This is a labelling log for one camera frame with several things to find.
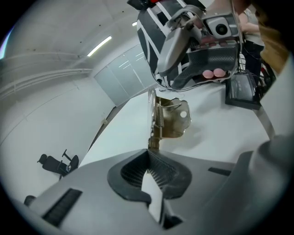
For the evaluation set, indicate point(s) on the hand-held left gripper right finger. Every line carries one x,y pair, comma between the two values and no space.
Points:
206,195

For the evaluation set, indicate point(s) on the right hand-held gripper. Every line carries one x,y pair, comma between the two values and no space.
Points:
220,20

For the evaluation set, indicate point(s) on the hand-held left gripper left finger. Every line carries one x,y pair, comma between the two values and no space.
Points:
92,195

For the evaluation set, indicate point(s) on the person's right forearm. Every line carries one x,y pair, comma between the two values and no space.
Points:
220,8

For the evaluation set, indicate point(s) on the person's right hand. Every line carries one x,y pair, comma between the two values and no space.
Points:
209,74

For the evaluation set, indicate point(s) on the black office chair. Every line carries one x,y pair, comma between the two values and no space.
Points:
55,165

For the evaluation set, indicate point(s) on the small black screen device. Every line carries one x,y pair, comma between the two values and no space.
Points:
241,89

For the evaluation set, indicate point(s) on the person's mustard shirt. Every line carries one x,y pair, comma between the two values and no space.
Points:
271,46

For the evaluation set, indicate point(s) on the ceiling strip light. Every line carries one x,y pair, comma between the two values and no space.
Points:
100,46

